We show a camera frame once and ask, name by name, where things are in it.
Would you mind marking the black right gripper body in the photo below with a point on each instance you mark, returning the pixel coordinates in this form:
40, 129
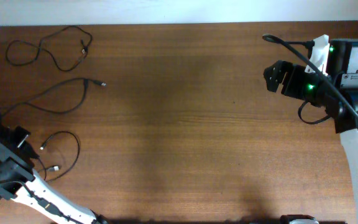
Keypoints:
286, 79

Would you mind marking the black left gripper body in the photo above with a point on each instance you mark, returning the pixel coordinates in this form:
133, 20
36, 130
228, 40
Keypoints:
3, 149

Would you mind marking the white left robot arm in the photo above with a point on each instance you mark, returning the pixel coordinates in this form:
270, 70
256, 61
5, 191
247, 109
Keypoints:
21, 183

